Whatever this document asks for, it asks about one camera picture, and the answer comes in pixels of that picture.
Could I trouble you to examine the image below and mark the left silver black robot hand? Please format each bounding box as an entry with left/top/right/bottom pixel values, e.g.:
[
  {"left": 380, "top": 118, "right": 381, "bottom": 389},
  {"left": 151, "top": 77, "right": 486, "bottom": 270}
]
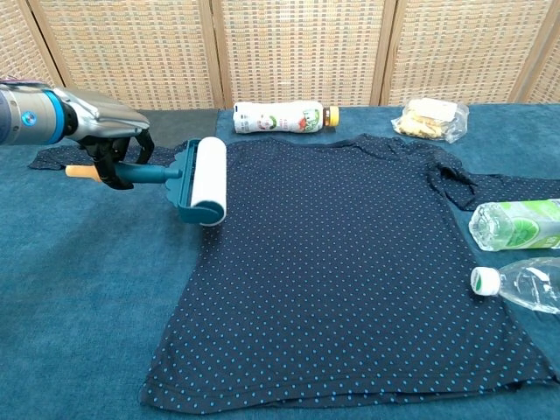
[{"left": 65, "top": 86, "right": 155, "bottom": 191}]

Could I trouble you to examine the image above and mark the teal table cloth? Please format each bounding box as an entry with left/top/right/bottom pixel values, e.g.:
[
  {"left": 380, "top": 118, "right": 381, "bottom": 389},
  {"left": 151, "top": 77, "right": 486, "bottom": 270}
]
[{"left": 0, "top": 103, "right": 560, "bottom": 420}]

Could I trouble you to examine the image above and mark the water bottle dark green label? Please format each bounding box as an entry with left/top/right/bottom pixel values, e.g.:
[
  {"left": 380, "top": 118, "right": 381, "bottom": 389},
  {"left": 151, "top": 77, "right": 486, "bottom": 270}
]
[{"left": 470, "top": 257, "right": 560, "bottom": 315}]

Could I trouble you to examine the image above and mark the wooden bamboo folding screen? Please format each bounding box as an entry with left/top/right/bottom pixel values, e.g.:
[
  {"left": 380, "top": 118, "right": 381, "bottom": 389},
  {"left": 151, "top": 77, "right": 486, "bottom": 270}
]
[{"left": 0, "top": 0, "right": 560, "bottom": 110}]

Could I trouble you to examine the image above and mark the teal lint roller orange tip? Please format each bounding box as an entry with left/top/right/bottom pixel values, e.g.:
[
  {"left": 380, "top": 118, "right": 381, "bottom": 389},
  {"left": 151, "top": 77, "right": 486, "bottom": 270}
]
[{"left": 65, "top": 136, "right": 228, "bottom": 228}]

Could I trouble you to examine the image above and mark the water bottle light green label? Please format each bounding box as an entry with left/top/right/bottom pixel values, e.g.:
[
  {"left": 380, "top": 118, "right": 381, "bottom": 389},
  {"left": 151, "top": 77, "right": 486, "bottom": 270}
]
[{"left": 468, "top": 199, "right": 560, "bottom": 252}]

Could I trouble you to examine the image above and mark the clear bag of crackers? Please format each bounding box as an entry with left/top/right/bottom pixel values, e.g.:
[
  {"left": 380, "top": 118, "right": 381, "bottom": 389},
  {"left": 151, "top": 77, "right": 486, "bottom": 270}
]
[{"left": 390, "top": 98, "right": 470, "bottom": 144}]

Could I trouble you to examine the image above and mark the white drink bottle yellow cap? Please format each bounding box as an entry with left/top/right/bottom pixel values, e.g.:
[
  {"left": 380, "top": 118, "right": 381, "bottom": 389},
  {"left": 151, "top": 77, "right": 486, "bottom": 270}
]
[{"left": 233, "top": 100, "right": 340, "bottom": 134}]

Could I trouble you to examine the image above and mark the navy blue dotted shirt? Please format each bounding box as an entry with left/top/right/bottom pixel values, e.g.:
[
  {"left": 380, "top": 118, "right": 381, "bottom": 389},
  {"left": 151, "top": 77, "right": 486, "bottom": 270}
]
[{"left": 28, "top": 133, "right": 560, "bottom": 410}]

